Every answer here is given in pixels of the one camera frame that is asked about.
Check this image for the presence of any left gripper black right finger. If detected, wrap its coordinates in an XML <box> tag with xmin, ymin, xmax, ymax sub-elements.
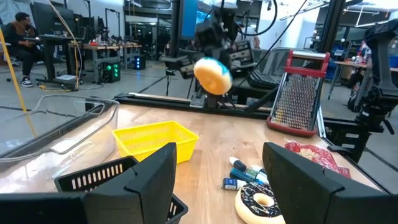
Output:
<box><xmin>262</xmin><ymin>142</ymin><xmax>398</xmax><ymax>224</ymax></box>

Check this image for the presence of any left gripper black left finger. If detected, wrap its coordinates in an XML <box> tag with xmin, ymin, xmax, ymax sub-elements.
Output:
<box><xmin>0</xmin><ymin>142</ymin><xmax>177</xmax><ymax>224</ymax></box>

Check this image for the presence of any red snack packet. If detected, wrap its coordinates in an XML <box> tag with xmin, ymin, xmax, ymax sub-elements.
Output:
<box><xmin>284</xmin><ymin>141</ymin><xmax>352</xmax><ymax>180</ymax></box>

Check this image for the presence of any green labelled marker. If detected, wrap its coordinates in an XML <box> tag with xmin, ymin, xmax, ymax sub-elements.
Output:
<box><xmin>245</xmin><ymin>164</ymin><xmax>270</xmax><ymax>187</ymax></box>

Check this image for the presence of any chocolate iced toy donut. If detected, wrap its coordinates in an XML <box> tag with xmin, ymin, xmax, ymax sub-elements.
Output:
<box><xmin>234</xmin><ymin>182</ymin><xmax>286</xmax><ymax>224</ymax></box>

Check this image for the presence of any white capped navy marker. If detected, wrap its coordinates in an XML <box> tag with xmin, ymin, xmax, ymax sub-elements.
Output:
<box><xmin>229</xmin><ymin>156</ymin><xmax>248</xmax><ymax>173</ymax></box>

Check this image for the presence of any blue lit monitor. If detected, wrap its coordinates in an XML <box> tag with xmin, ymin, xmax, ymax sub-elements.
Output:
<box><xmin>180</xmin><ymin>0</ymin><xmax>199</xmax><ymax>40</ymax></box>

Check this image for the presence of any black device on tripod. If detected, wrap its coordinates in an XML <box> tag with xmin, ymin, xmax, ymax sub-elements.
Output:
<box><xmin>159</xmin><ymin>55</ymin><xmax>197</xmax><ymax>100</ymax></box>

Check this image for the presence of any black plastic basket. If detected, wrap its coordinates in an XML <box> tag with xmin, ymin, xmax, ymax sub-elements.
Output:
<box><xmin>54</xmin><ymin>156</ymin><xmax>189</xmax><ymax>224</ymax></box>

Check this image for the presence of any yellow plastic basket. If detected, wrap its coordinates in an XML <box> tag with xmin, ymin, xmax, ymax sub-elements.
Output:
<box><xmin>111</xmin><ymin>120</ymin><xmax>200</xmax><ymax>165</ymax></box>

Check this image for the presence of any clear plastic bin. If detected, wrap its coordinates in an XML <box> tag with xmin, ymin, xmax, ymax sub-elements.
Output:
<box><xmin>0</xmin><ymin>94</ymin><xmax>120</xmax><ymax>194</ymax></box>

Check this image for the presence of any black keyboard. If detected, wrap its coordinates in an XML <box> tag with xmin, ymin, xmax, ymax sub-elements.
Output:
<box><xmin>247</xmin><ymin>70</ymin><xmax>280</xmax><ymax>90</ymax></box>

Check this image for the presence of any black side desk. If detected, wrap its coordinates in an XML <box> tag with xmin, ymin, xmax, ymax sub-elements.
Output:
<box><xmin>231</xmin><ymin>76</ymin><xmax>280</xmax><ymax>106</ymax></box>

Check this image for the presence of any computer with blue lights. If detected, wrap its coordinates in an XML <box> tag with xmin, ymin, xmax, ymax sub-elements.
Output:
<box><xmin>134</xmin><ymin>55</ymin><xmax>147</xmax><ymax>71</ymax></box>

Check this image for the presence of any computer with green lights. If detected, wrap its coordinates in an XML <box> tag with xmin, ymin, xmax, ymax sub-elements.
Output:
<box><xmin>102</xmin><ymin>61</ymin><xmax>121</xmax><ymax>83</ymax></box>

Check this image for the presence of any wooden workbench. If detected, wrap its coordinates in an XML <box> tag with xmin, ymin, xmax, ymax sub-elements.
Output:
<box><xmin>68</xmin><ymin>42</ymin><xmax>142</xmax><ymax>83</ymax></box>

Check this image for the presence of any wooden table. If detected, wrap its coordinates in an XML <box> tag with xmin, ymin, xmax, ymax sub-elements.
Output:
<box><xmin>328</xmin><ymin>60</ymin><xmax>398</xmax><ymax>100</ymax></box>

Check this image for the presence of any black standing desk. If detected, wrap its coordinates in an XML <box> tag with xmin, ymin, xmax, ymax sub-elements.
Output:
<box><xmin>24</xmin><ymin>34</ymin><xmax>83</xmax><ymax>91</ymax></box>

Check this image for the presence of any dark desk monitor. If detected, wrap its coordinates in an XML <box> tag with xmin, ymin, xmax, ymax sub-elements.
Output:
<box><xmin>30</xmin><ymin>1</ymin><xmax>77</xmax><ymax>37</ymax></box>

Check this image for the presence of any seated person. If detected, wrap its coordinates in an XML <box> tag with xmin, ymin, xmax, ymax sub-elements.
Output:
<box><xmin>2</xmin><ymin>11</ymin><xmax>43</xmax><ymax>88</ymax></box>

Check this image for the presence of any yellow hanging cable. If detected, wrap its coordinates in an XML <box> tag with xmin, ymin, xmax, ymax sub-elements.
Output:
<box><xmin>0</xmin><ymin>29</ymin><xmax>37</xmax><ymax>138</ymax></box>

